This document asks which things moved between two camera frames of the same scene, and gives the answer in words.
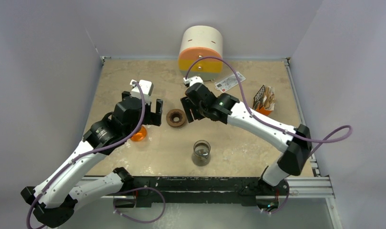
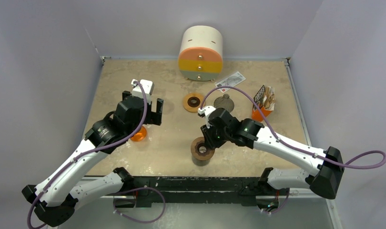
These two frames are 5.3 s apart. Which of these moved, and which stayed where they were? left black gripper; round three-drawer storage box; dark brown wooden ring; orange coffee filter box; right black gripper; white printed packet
Moved: dark brown wooden ring; right black gripper
Stayed: orange coffee filter box; round three-drawer storage box; white printed packet; left black gripper
